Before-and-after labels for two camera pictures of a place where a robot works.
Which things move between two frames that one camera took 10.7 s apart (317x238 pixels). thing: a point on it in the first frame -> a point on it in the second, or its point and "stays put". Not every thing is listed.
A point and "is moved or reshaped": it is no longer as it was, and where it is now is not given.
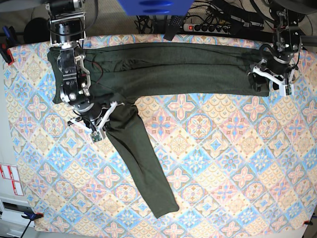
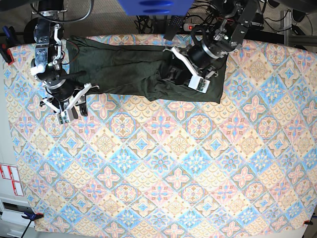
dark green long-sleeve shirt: (118, 73) is moved or reshaped
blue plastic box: (156, 7) stays put
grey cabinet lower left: (12, 224) stays put
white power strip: (212, 29) stays put
